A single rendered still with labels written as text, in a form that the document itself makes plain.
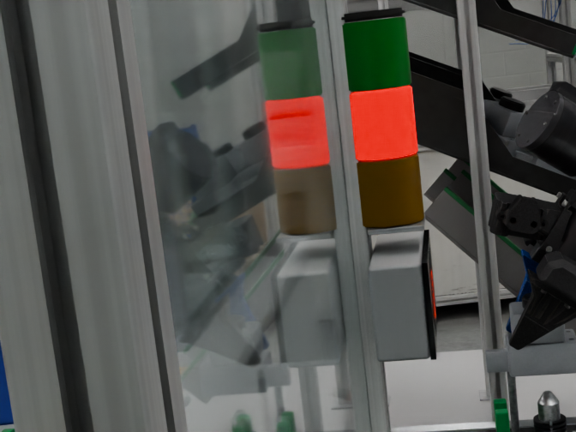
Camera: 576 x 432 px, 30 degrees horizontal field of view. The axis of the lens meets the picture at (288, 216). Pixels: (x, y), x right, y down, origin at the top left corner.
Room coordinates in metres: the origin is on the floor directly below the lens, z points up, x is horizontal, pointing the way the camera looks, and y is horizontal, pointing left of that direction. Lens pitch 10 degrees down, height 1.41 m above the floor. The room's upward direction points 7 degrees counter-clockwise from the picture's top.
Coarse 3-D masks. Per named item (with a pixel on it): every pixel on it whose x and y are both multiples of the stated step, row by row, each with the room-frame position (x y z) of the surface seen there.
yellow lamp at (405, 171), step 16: (368, 160) 0.78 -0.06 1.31; (384, 160) 0.77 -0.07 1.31; (400, 160) 0.77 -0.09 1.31; (416, 160) 0.78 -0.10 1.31; (368, 176) 0.77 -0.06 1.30; (384, 176) 0.77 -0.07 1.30; (400, 176) 0.77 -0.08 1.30; (416, 176) 0.78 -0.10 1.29; (368, 192) 0.77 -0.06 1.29; (384, 192) 0.77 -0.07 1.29; (400, 192) 0.77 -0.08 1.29; (416, 192) 0.78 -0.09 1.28; (368, 208) 0.77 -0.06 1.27; (384, 208) 0.77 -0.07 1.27; (400, 208) 0.77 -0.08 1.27; (416, 208) 0.77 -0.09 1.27; (368, 224) 0.77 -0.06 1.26; (384, 224) 0.77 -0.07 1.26; (400, 224) 0.77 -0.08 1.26
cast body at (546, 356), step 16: (512, 304) 0.97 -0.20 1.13; (512, 320) 0.95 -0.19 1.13; (544, 336) 0.94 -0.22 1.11; (560, 336) 0.94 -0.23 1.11; (496, 352) 0.96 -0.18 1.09; (512, 352) 0.94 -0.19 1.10; (528, 352) 0.94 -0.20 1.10; (544, 352) 0.94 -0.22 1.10; (560, 352) 0.94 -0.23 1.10; (496, 368) 0.96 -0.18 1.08; (512, 368) 0.94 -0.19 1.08; (528, 368) 0.94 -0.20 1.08; (544, 368) 0.94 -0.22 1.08; (560, 368) 0.94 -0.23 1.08
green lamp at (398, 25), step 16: (352, 32) 0.77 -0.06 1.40; (368, 32) 0.77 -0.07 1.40; (384, 32) 0.77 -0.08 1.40; (400, 32) 0.77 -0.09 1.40; (352, 48) 0.77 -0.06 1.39; (368, 48) 0.77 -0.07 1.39; (384, 48) 0.77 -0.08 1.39; (400, 48) 0.77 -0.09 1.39; (352, 64) 0.77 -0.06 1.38; (368, 64) 0.77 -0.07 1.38; (384, 64) 0.77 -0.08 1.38; (400, 64) 0.77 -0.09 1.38; (352, 80) 0.78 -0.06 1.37; (368, 80) 0.77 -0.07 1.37; (384, 80) 0.77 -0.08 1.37; (400, 80) 0.77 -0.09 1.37
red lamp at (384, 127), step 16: (352, 96) 0.78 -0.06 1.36; (368, 96) 0.77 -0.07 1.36; (384, 96) 0.77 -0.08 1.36; (400, 96) 0.77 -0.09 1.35; (352, 112) 0.78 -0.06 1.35; (368, 112) 0.77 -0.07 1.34; (384, 112) 0.77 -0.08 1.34; (400, 112) 0.77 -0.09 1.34; (368, 128) 0.77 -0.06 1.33; (384, 128) 0.77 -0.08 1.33; (400, 128) 0.77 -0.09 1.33; (368, 144) 0.77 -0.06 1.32; (384, 144) 0.77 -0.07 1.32; (400, 144) 0.77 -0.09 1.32; (416, 144) 0.78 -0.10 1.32
